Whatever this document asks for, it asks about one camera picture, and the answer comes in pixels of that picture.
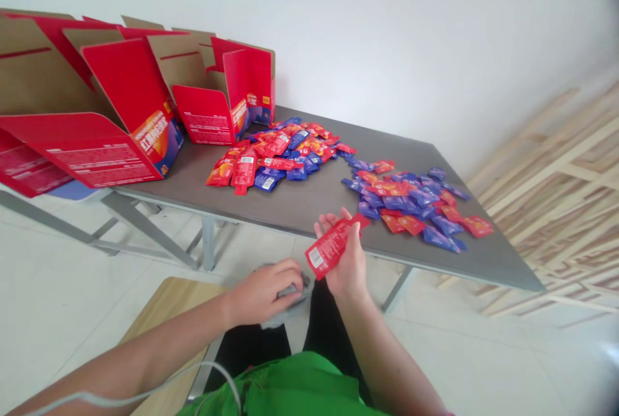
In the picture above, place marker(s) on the person's left hand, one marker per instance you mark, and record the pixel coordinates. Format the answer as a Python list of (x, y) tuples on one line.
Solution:
[(256, 292)]

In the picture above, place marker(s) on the person's right hand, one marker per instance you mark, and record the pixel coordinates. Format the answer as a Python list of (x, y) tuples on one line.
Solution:
[(350, 266)]

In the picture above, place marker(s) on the person's left fingers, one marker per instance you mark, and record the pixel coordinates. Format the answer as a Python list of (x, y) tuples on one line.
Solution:
[(292, 271)]

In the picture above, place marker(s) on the person's right fingers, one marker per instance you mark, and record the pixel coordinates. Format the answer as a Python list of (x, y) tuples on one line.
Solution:
[(333, 220)]

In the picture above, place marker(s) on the person's left thumb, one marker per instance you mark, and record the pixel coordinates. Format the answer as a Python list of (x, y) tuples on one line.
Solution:
[(292, 294)]

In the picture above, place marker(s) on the person's right thumb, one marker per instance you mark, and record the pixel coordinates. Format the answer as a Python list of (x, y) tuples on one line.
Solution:
[(356, 233)]

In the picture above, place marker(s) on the grey cloth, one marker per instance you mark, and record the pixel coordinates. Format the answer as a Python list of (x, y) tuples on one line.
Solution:
[(285, 314)]

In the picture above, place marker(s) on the red snack packet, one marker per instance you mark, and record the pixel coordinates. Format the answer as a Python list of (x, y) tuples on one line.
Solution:
[(326, 251)]

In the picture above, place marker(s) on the grey table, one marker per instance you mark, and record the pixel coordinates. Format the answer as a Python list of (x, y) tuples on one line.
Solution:
[(309, 198)]

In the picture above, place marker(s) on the person's legs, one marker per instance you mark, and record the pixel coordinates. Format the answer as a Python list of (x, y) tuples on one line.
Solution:
[(324, 324)]

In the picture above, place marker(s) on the pile of red blue packets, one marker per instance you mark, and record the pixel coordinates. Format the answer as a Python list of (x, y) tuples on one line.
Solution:
[(275, 155), (416, 203)]

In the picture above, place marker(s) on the person's body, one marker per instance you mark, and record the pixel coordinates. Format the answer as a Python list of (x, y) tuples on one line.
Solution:
[(290, 387)]

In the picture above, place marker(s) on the wooden stool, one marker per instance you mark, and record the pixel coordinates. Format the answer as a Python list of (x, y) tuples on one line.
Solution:
[(164, 305)]

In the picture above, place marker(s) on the small open red carton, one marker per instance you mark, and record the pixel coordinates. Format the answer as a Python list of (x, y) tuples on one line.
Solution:
[(217, 116)]

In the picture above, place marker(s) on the stack of wooden slats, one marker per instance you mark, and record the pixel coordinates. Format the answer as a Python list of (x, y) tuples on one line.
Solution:
[(556, 203)]

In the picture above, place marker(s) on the large open red carton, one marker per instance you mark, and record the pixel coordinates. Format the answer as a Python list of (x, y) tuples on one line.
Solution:
[(121, 97)]

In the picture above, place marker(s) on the grey metal frame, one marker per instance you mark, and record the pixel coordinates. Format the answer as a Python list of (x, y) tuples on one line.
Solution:
[(121, 227)]

